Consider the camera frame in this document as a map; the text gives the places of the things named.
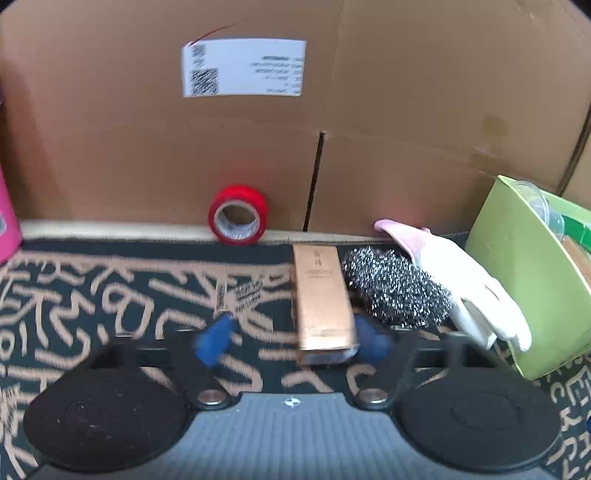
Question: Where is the red tape roll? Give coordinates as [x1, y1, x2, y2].
[208, 185, 269, 246]

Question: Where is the white glove with pink cuff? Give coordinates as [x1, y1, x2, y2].
[374, 219, 533, 352]

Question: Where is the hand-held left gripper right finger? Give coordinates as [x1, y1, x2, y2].
[353, 314, 505, 411]

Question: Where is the light green box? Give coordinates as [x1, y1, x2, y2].
[464, 174, 591, 380]

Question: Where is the large brown cardboard box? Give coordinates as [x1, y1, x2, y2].
[0, 0, 591, 243]

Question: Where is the clear plastic cup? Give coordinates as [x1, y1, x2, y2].
[510, 181, 566, 241]

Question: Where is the white shipping label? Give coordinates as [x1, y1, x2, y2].
[181, 38, 308, 99]

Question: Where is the copper coloured box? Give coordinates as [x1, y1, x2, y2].
[292, 243, 362, 365]

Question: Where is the steel wool scrubber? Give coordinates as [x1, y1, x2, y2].
[341, 247, 453, 329]

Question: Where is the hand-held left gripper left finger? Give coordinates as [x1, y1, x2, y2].
[88, 314, 237, 411]

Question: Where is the pink bottle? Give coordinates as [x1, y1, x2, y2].
[0, 166, 23, 266]

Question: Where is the black patterned mat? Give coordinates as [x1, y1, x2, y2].
[0, 237, 591, 480]

